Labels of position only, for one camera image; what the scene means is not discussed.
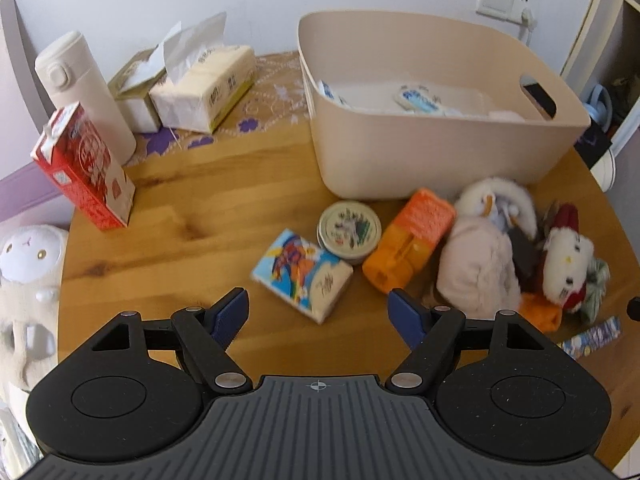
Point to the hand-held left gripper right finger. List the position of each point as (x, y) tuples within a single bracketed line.
[(403, 317)]

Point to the dark cloth piece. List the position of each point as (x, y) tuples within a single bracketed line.
[(522, 255)]

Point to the soft tissue pack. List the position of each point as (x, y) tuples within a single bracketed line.
[(200, 90)]

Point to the beige storage bin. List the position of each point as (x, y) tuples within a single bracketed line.
[(400, 155)]

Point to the cream cabinet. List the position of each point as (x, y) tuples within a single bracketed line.
[(595, 10)]

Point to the orange plush toy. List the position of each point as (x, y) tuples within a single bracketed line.
[(540, 312)]

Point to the white sheep plush toy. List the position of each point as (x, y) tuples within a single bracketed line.
[(30, 260)]

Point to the white thermos bottle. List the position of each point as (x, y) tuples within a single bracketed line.
[(85, 95)]

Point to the blue patterned snack packet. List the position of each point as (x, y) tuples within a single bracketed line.
[(595, 335)]

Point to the red drink carton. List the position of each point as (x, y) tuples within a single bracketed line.
[(85, 175)]

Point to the blue headphones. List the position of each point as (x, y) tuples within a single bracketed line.
[(597, 102)]

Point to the cartoon print tissue packet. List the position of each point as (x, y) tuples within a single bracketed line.
[(300, 275)]

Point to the white cat plush toy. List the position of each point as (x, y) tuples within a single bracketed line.
[(565, 260)]

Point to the black box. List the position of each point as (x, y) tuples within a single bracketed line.
[(595, 145)]

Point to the purple floral tablecloth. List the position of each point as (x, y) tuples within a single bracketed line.
[(270, 95)]

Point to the white power plug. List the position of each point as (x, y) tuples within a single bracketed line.
[(529, 16)]

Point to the round metal tin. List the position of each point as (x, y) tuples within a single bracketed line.
[(350, 227)]

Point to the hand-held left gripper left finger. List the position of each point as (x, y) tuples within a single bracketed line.
[(230, 316)]

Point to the pink plush toy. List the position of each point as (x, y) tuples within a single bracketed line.
[(475, 260)]

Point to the blue white packet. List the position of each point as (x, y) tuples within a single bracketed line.
[(415, 96), (332, 92)]

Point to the white fluffy plush toy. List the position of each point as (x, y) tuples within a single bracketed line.
[(480, 195)]

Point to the wooden desk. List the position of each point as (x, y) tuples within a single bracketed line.
[(200, 210)]

